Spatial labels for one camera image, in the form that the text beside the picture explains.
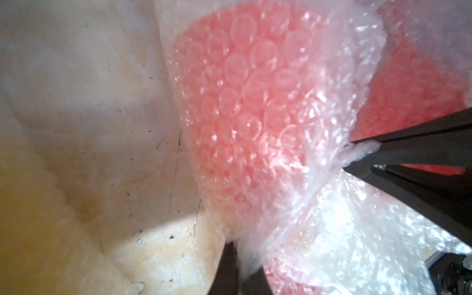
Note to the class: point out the red wine glass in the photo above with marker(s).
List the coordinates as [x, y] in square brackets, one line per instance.
[254, 110]

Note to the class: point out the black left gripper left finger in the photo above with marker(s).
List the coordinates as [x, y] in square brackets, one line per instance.
[228, 281]

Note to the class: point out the wrapped yellow glass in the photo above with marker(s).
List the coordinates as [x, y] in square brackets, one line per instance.
[45, 250]

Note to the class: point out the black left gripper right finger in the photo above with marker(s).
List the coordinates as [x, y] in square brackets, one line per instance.
[428, 167]

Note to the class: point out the clear bubble wrap sheet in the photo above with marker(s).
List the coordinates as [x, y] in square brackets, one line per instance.
[350, 228]

